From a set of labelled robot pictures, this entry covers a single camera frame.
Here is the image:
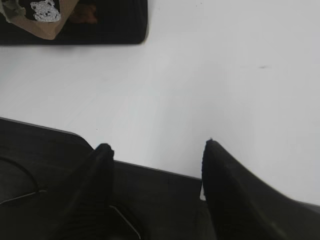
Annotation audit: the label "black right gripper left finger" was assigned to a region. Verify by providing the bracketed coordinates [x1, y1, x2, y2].
[49, 143, 114, 240]

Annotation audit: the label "black tote bag brown handles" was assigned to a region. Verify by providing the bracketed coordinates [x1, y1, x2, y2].
[0, 0, 148, 46]

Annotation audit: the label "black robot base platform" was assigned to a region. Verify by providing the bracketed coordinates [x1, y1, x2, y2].
[0, 118, 202, 240]

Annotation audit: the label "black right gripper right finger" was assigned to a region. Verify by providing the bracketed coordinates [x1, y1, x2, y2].
[202, 139, 320, 240]

